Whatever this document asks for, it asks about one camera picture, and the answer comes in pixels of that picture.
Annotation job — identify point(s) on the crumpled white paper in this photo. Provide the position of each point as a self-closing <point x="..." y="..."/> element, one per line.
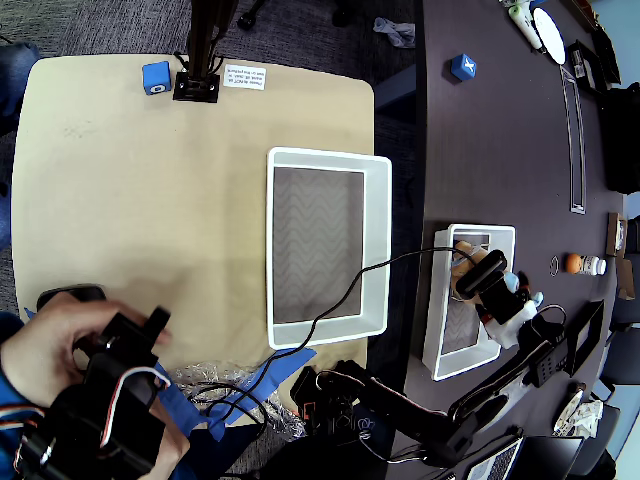
<point x="590" y="420"/>

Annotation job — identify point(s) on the black webcam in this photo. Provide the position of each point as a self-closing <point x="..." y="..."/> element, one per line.
<point x="482" y="272"/>

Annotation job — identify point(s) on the flat brown cardboard piece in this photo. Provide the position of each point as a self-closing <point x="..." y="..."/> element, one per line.
<point x="625" y="280"/>

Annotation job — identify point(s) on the small white tray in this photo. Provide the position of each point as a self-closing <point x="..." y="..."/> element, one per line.
<point x="440" y="300"/>

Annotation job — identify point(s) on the black computer mouse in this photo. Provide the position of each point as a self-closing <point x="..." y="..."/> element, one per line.
<point x="70" y="291"/>

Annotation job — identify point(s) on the black open tray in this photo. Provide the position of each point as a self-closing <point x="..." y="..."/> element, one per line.
<point x="590" y="340"/>

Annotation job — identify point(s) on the white printed label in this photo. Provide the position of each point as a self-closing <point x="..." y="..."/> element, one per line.
<point x="244" y="77"/>

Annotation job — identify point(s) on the blue cube with X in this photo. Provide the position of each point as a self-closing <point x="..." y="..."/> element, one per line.
<point x="462" y="67"/>

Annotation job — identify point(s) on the white round plate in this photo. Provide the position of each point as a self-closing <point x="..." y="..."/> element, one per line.
<point x="549" y="32"/>

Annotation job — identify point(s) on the orange fruit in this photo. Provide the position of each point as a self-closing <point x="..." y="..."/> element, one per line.
<point x="574" y="263"/>

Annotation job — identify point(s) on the dark grey chair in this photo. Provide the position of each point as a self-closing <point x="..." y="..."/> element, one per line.
<point x="627" y="310"/>
<point x="625" y="357"/>

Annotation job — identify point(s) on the grey laptop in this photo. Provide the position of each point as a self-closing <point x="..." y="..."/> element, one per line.
<point x="550" y="455"/>

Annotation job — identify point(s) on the blue cube with O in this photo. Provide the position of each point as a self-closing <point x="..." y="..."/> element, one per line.
<point x="156" y="77"/>

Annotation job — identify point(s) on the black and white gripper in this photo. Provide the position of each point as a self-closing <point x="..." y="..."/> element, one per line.
<point x="484" y="296"/>

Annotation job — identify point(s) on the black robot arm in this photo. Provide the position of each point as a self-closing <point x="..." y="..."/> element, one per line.
<point x="410" y="405"/>

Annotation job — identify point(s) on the small brown round object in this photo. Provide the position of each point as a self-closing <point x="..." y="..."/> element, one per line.
<point x="581" y="388"/>

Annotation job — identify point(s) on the white bottle green cap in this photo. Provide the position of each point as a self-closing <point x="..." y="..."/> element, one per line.
<point x="524" y="25"/>

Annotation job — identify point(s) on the clear plastic wrap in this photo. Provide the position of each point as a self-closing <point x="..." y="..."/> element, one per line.
<point x="280" y="415"/>

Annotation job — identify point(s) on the black and red clamp pile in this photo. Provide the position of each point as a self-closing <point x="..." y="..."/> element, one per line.
<point x="312" y="400"/>

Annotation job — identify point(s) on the large white tray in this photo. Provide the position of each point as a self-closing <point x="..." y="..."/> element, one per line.
<point x="325" y="157"/>

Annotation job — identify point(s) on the grey cloth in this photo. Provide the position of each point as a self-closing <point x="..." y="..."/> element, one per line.
<point x="395" y="31"/>

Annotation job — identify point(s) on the person's left hand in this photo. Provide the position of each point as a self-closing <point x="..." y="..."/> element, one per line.
<point x="45" y="340"/>

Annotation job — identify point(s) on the black chair caster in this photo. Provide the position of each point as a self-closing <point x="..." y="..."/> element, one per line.
<point x="247" y="20"/>
<point x="341" y="17"/>

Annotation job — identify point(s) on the person's right hand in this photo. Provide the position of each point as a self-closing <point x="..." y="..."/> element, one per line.
<point x="172" y="442"/>

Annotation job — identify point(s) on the open brown cardboard box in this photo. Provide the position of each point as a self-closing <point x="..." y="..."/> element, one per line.
<point x="616" y="235"/>

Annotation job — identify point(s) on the white pill bottle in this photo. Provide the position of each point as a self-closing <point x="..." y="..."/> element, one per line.
<point x="594" y="265"/>

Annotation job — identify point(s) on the black camera post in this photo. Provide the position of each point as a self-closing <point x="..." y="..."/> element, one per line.
<point x="200" y="50"/>

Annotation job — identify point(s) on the plate with small parts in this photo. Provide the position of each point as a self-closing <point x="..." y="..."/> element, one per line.
<point x="567" y="412"/>

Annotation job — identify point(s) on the dark blue fabric seat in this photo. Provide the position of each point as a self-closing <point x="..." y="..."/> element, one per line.
<point x="17" y="85"/>

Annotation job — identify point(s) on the black leader arm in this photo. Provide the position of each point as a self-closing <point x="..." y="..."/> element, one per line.
<point x="120" y="400"/>

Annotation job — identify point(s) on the tan plush bear blue paws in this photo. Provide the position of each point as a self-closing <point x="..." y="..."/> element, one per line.
<point x="460" y="270"/>

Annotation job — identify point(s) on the blue tape strip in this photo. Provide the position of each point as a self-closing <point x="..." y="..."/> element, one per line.
<point x="280" y="367"/>
<point x="177" y="400"/>
<point x="28" y="314"/>

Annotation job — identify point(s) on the black open case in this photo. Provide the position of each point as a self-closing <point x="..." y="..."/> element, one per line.
<point x="602" y="60"/>

